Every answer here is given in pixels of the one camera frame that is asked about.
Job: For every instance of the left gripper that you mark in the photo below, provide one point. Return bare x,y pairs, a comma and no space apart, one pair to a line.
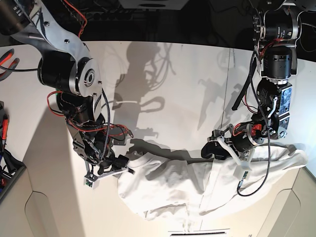
245,136

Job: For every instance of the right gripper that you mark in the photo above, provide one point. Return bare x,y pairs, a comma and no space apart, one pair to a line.
90,147

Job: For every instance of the white t-shirt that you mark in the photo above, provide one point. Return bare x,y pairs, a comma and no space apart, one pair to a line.
181,191

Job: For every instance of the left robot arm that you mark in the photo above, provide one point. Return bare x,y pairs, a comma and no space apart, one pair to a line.
277,28

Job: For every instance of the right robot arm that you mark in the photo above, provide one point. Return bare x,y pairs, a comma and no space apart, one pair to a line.
66,65

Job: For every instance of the black tool tray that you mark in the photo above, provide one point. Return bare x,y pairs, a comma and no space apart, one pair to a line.
10,173

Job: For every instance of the red grey pliers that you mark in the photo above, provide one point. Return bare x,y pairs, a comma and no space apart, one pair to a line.
7,60

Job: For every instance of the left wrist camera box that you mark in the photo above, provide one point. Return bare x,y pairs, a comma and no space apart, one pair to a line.
243,161

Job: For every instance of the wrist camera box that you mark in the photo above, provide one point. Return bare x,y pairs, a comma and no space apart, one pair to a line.
91,182
243,161

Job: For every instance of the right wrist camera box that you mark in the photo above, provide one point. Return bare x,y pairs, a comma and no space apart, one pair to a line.
91,182

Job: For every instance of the orange handled tool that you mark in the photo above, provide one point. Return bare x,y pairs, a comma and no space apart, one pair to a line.
5,124

